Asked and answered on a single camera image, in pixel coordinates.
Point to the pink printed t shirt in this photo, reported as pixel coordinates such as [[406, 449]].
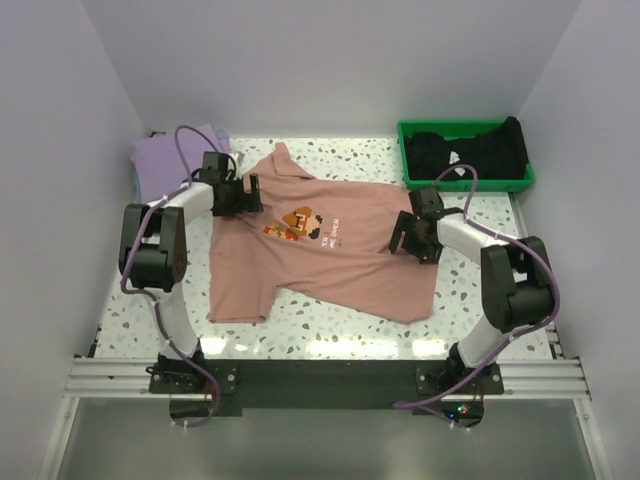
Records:
[[326, 239]]

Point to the folded purple t shirt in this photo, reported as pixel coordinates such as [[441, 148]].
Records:
[[158, 163]]

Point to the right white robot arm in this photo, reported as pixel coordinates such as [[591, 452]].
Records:
[[518, 290]]

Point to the green plastic bin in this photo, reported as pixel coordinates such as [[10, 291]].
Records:
[[415, 180]]

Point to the aluminium frame rail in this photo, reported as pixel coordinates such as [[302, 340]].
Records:
[[522, 379]]

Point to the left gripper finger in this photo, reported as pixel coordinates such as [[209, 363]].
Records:
[[233, 208], [252, 197]]

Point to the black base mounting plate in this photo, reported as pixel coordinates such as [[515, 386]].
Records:
[[293, 384]]

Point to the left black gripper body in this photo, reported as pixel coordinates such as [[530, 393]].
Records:
[[234, 188]]

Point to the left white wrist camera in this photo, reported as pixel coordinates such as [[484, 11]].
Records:
[[238, 158]]

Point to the black t shirt in bin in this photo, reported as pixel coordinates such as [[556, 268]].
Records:
[[485, 150]]

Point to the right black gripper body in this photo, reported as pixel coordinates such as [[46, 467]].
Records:
[[413, 235]]

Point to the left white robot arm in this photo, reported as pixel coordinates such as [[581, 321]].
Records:
[[153, 253]]

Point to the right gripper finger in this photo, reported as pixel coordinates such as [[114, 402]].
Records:
[[403, 235], [424, 252]]

